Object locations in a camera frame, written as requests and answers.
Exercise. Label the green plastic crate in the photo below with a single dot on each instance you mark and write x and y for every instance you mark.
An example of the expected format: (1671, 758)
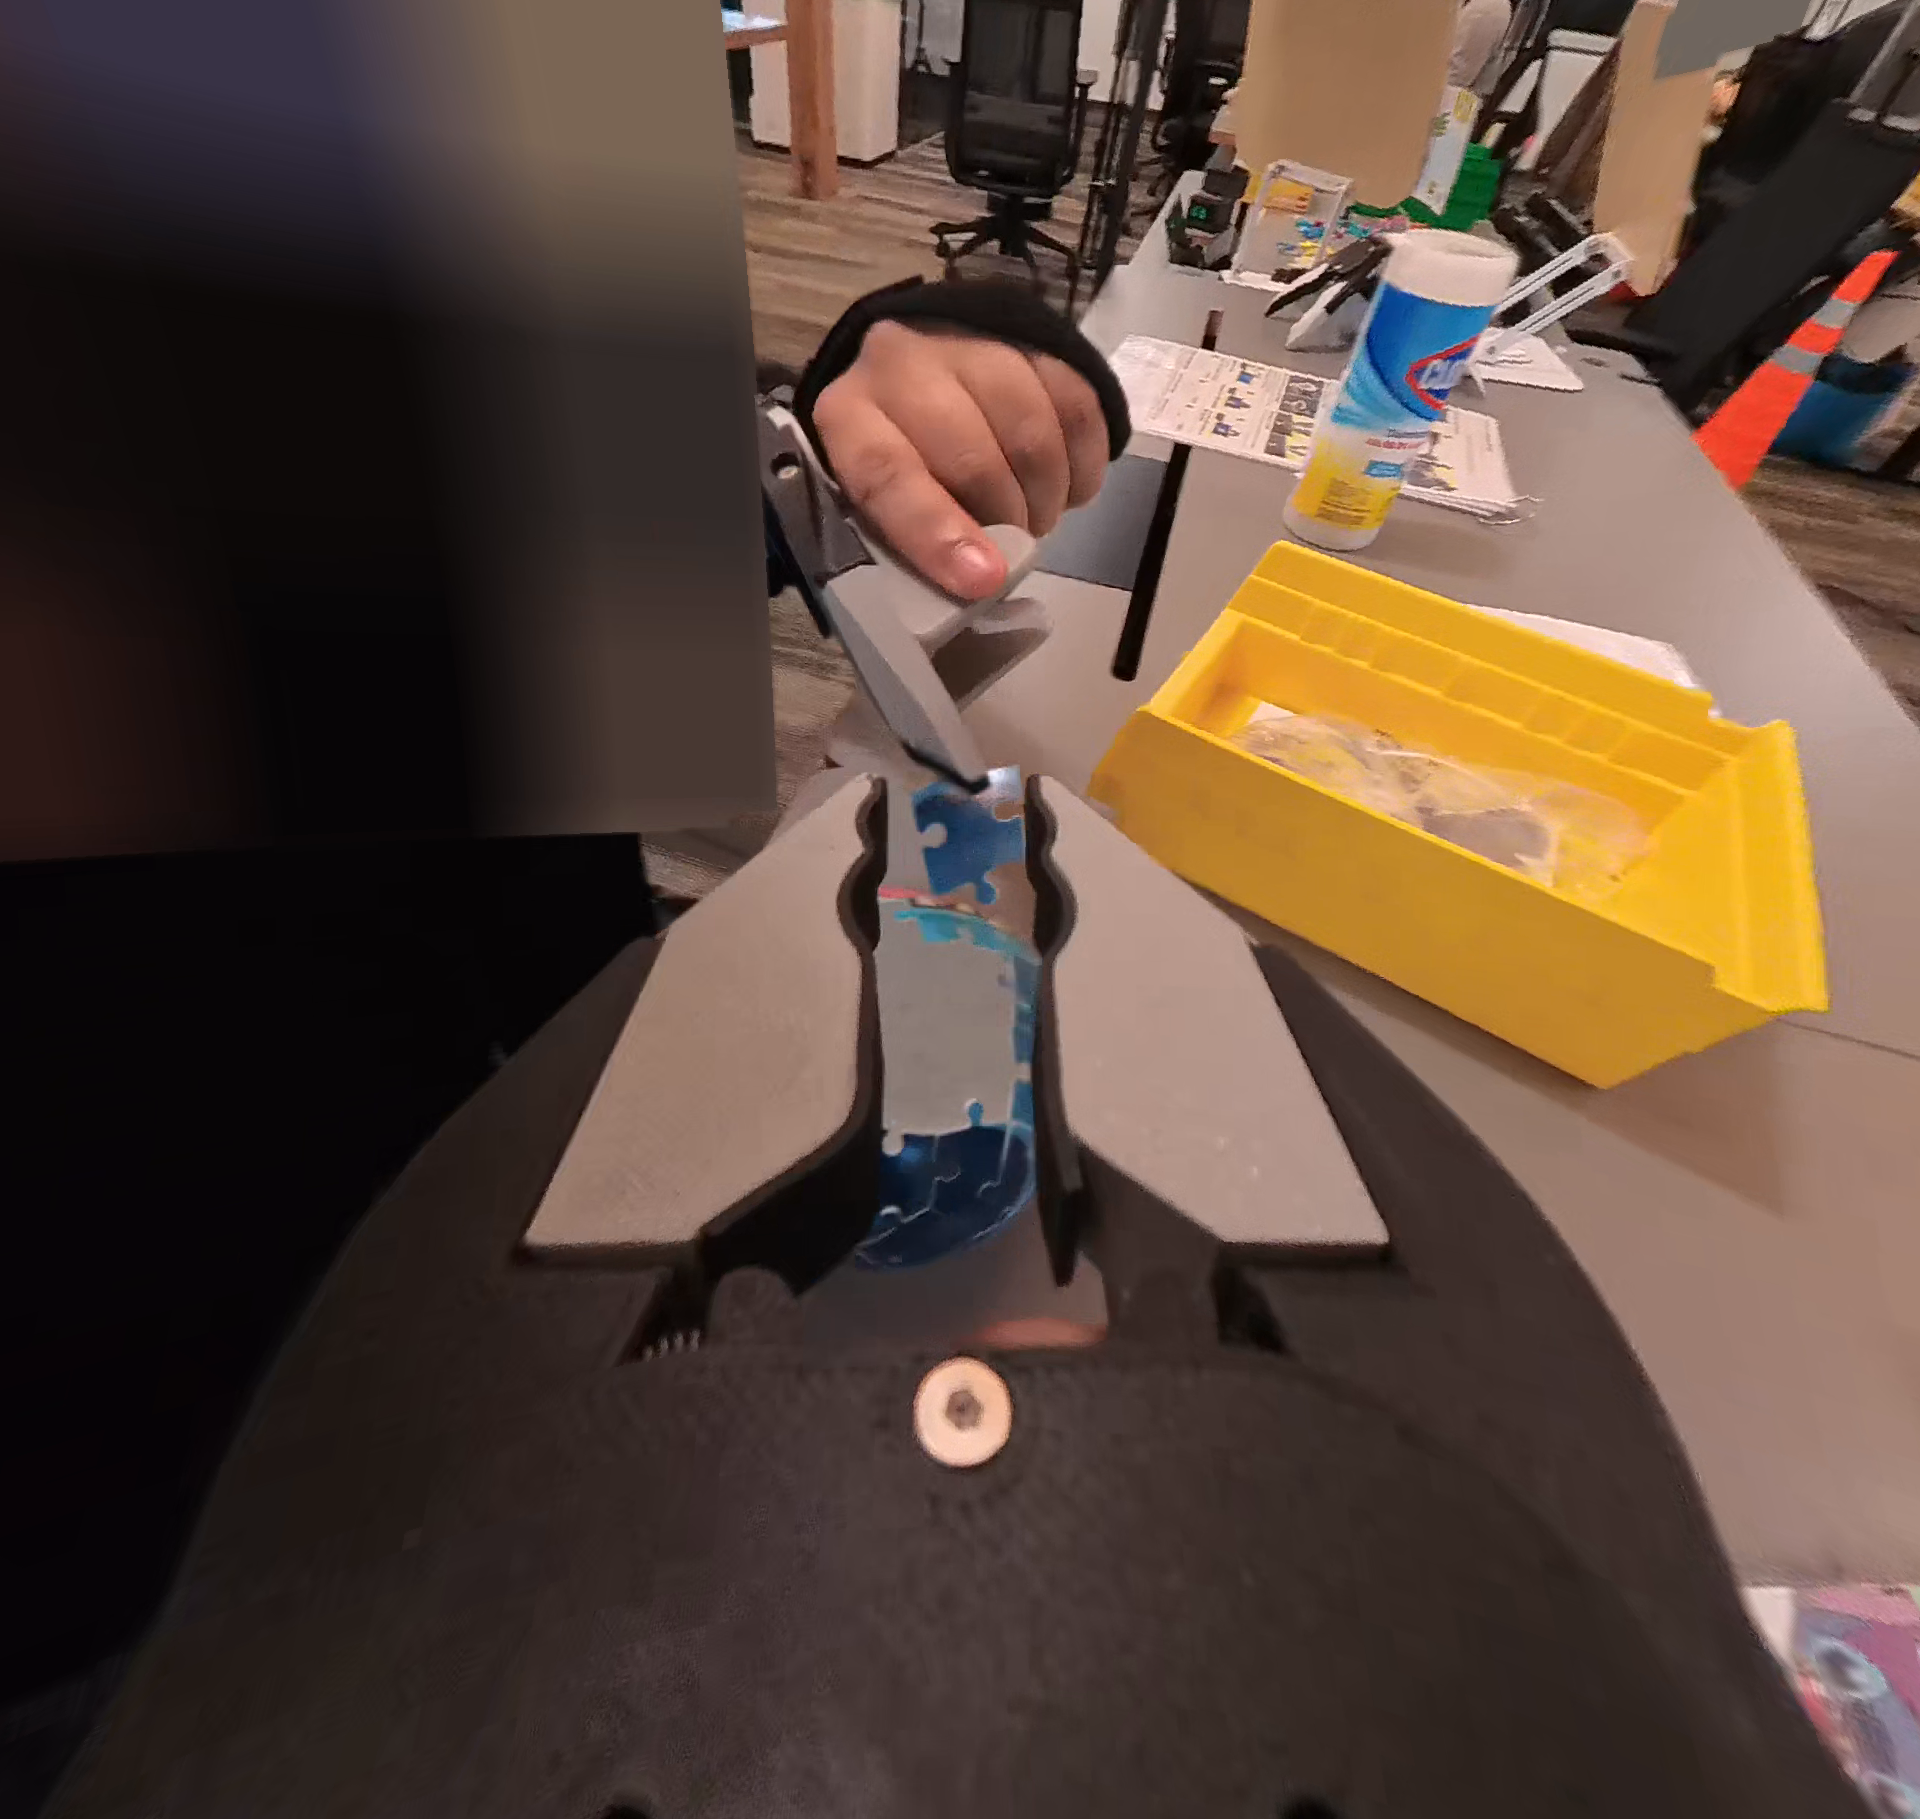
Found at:
(1478, 186)

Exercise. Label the wooden post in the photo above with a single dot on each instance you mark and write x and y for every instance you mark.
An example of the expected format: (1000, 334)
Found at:
(810, 50)

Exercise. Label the white paper sheet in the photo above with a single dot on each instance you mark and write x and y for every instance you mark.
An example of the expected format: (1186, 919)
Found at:
(1605, 645)

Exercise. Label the white cabinet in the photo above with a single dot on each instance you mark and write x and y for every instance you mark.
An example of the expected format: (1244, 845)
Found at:
(864, 77)

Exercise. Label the orange traffic cone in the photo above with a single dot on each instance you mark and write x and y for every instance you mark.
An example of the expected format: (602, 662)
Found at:
(1785, 379)

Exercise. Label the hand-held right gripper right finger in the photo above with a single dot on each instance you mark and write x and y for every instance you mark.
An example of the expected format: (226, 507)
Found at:
(1200, 1070)

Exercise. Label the person's left hand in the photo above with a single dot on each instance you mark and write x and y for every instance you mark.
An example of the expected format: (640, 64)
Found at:
(959, 425)

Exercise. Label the blue puzzle ball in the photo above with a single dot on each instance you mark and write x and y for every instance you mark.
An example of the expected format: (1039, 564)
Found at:
(955, 1024)

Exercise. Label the printed instruction sheets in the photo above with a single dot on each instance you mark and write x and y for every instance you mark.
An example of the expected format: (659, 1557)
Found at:
(1217, 394)

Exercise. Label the wooden board stand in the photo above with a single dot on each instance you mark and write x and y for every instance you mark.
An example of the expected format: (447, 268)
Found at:
(1642, 155)
(1342, 77)

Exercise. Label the clear plastic bag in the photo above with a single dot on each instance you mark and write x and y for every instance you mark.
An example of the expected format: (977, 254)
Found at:
(1441, 793)

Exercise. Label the yellow plastic bin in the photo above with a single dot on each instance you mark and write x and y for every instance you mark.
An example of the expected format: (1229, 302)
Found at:
(1500, 934)

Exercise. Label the clear acrylic display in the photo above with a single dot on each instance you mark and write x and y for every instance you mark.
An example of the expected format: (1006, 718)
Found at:
(1299, 215)

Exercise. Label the black office chair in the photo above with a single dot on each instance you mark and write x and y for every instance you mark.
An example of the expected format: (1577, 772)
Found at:
(1021, 64)
(1208, 50)

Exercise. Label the black white gripper tool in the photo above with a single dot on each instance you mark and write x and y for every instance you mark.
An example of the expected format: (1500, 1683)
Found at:
(1335, 292)

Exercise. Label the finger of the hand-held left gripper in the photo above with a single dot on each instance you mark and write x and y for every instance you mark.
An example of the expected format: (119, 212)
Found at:
(989, 635)
(900, 670)

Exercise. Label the small black device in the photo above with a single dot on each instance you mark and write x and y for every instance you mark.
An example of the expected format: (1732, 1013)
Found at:
(1204, 215)

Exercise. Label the puzzle box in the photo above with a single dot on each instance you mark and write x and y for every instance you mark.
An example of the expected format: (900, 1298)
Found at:
(1861, 1684)

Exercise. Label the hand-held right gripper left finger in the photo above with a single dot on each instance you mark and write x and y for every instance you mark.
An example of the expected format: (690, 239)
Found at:
(707, 1054)

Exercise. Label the wipes canister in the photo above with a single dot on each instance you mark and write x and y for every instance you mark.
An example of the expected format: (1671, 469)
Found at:
(1396, 394)

